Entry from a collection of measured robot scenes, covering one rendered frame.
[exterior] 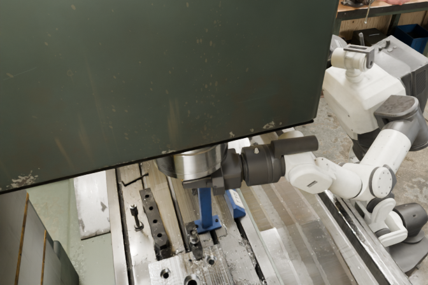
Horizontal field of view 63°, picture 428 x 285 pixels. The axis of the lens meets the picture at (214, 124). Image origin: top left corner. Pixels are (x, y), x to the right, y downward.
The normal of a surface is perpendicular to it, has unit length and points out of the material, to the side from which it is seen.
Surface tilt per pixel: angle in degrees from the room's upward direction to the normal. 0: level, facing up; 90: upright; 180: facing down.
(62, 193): 0
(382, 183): 61
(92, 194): 23
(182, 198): 0
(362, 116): 101
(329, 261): 8
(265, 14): 90
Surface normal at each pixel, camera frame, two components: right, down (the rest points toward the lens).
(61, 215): -0.03, -0.77
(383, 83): -0.40, -0.62
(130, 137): 0.29, 0.60
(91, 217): 0.08, -0.46
